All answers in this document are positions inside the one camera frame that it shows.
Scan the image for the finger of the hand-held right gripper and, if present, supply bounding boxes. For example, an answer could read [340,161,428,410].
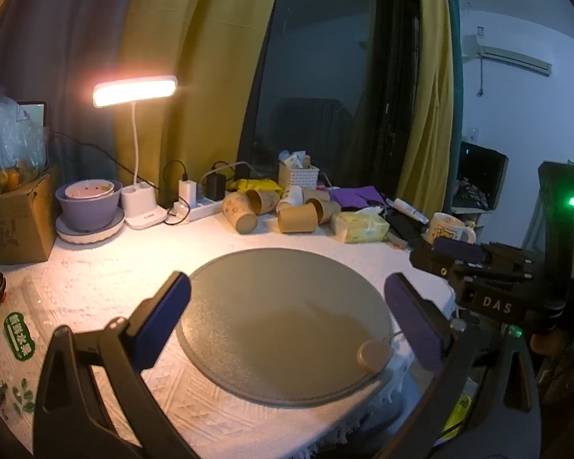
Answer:
[433,236,489,265]
[409,239,461,282]

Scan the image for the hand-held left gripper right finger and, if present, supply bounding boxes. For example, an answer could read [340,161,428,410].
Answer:
[383,272,542,459]

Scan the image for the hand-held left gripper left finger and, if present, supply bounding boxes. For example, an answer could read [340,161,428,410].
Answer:
[33,270,202,459]

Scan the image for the brown paper cup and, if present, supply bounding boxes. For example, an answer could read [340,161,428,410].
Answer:
[245,188,281,215]
[277,203,319,234]
[306,198,342,225]
[302,187,336,204]

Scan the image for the printed beige paper cup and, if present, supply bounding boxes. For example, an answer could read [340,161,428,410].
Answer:
[222,192,259,235]

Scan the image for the white paper cup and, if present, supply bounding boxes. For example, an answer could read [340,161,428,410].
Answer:
[276,186,305,213]

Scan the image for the person's right hand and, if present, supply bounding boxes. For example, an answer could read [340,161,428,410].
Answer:
[530,331,574,360]

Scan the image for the white printed mug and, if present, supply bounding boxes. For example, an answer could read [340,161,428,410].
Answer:
[421,212,477,246]

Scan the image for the black pouch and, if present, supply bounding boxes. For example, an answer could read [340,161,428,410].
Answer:
[387,213,427,246]

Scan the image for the beige round controller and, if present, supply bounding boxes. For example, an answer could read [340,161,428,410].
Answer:
[356,339,394,372]

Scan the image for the white tube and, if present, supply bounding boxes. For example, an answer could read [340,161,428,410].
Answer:
[386,197,430,223]

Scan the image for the white textured tablecloth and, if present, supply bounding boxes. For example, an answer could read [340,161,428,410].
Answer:
[0,210,460,459]

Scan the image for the yellow tissue pack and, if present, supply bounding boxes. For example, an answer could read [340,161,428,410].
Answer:
[331,207,391,244]

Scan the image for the black monitor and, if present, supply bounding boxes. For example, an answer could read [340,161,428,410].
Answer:
[452,142,509,212]

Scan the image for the purple cloth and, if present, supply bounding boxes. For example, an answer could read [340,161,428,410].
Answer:
[328,186,389,212]

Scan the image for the white round plate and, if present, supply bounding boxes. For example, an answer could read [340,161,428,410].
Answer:
[55,208,126,246]

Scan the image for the round grey table mat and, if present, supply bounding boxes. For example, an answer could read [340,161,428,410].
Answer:
[175,247,395,406]

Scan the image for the white power strip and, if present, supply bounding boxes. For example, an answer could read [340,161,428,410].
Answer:
[165,197,231,225]

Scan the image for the purple bowl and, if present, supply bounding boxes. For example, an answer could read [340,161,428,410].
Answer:
[55,181,124,233]

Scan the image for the black charger plug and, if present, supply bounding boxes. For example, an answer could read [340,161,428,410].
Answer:
[205,172,227,200]

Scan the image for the pink and white bowl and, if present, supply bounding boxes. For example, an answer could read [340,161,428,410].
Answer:
[65,179,116,200]

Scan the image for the yellow curtain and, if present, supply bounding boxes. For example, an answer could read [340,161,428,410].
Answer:
[395,0,466,212]
[114,0,289,202]

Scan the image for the white plastic basket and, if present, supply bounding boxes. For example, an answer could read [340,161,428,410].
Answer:
[278,150,321,190]

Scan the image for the yellow cloth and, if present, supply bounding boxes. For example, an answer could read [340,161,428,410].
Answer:
[227,178,284,198]

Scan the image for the printed fruit bag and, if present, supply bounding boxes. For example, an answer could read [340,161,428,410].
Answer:
[0,291,45,424]

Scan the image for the cardboard box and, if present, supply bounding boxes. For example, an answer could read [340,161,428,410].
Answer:
[0,165,61,266]

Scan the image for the white air conditioner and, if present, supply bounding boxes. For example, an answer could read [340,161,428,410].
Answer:
[461,33,554,77]

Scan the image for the dark window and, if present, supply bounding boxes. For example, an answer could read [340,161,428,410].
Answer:
[238,0,422,193]

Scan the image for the white desk lamp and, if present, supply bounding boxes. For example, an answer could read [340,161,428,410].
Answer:
[93,75,179,230]

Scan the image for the clear plastic bag of fruit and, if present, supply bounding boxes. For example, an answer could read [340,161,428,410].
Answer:
[0,80,49,198]

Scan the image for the grey curtain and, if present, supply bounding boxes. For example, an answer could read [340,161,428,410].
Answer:
[0,0,147,194]

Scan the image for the white cable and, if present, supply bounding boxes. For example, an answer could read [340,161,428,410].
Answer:
[200,161,252,185]

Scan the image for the black power cable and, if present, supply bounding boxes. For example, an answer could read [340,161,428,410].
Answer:
[52,132,188,204]

